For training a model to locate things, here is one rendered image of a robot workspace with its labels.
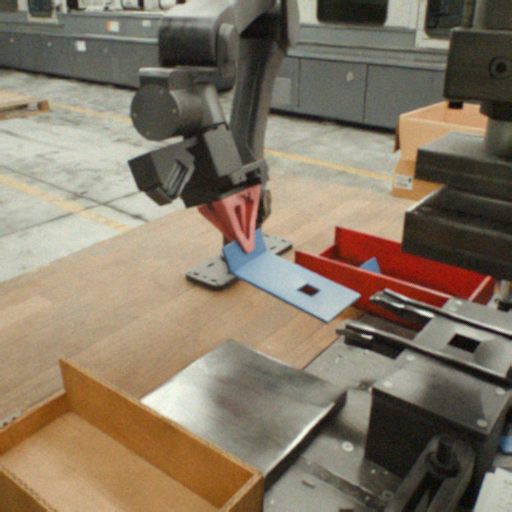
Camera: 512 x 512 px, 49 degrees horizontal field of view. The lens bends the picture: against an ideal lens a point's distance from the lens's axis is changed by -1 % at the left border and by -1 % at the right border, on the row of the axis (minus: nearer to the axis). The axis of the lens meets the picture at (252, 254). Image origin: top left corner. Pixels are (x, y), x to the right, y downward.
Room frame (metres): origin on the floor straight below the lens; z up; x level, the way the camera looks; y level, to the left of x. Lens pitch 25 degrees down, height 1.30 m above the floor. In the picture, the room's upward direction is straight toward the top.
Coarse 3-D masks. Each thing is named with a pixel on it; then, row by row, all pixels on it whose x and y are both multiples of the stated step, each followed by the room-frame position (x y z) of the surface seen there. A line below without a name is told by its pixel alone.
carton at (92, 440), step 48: (96, 384) 0.43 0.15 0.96; (0, 432) 0.40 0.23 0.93; (48, 432) 0.43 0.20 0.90; (96, 432) 0.43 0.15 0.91; (144, 432) 0.39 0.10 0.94; (192, 432) 0.36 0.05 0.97; (0, 480) 0.32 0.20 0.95; (48, 480) 0.37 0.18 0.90; (96, 480) 0.37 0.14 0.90; (144, 480) 0.37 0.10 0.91; (192, 480) 0.35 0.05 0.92; (240, 480) 0.32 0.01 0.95
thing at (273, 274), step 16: (256, 240) 0.64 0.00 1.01; (224, 256) 0.60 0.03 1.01; (240, 256) 0.62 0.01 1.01; (256, 256) 0.63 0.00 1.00; (272, 256) 0.64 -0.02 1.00; (240, 272) 0.60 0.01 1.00; (256, 272) 0.60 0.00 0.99; (272, 272) 0.60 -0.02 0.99; (288, 272) 0.60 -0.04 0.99; (304, 272) 0.61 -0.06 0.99; (272, 288) 0.57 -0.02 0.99; (288, 288) 0.57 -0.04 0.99; (320, 288) 0.57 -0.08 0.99; (336, 288) 0.58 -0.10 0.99; (304, 304) 0.54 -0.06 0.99; (320, 304) 0.54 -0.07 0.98; (336, 304) 0.54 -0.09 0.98
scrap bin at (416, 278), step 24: (336, 240) 0.82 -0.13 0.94; (360, 240) 0.80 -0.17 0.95; (384, 240) 0.78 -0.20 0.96; (312, 264) 0.72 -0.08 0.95; (336, 264) 0.69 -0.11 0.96; (360, 264) 0.80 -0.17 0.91; (384, 264) 0.77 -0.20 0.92; (408, 264) 0.75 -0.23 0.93; (432, 264) 0.73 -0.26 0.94; (360, 288) 0.67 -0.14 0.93; (384, 288) 0.65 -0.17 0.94; (408, 288) 0.63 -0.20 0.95; (432, 288) 0.72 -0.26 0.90; (456, 288) 0.71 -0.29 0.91; (480, 288) 0.62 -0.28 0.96; (384, 312) 0.65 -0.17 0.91
